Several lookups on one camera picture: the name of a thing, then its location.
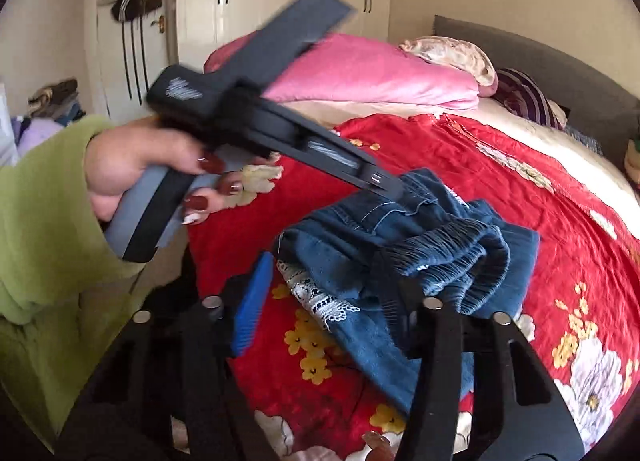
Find beige floral pillow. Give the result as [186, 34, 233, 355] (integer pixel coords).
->
[399, 36, 499, 98]

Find left hand red nails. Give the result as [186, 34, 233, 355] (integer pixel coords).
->
[85, 117, 243, 225]

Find grey upholstered headboard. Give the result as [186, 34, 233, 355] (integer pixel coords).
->
[433, 16, 639, 168]

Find clothes pile by door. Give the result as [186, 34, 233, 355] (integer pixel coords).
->
[11, 78, 86, 158]

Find blue denim pants lace hem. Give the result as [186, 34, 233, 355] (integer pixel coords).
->
[274, 168, 540, 413]

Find cream bed sheet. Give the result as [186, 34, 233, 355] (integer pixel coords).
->
[287, 98, 639, 235]

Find stack of folded clothes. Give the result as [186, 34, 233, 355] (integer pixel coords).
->
[624, 138, 640, 190]

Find pink satin quilt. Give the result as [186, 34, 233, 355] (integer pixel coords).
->
[203, 33, 482, 112]

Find green sleeved left forearm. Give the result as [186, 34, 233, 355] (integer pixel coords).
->
[0, 115, 151, 327]

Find purple striped pillow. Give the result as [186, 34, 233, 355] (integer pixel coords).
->
[492, 68, 566, 130]

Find red floral bedspread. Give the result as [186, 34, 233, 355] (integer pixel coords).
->
[189, 114, 639, 460]

